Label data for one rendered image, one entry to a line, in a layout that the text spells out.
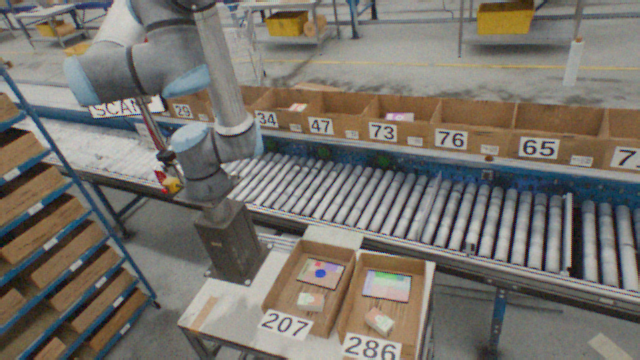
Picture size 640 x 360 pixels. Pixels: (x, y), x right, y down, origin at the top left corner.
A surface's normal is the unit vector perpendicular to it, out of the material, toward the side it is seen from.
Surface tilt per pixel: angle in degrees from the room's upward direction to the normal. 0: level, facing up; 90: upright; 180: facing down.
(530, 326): 0
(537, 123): 89
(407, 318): 0
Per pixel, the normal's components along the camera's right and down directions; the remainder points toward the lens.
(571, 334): -0.17, -0.79
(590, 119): -0.45, 0.59
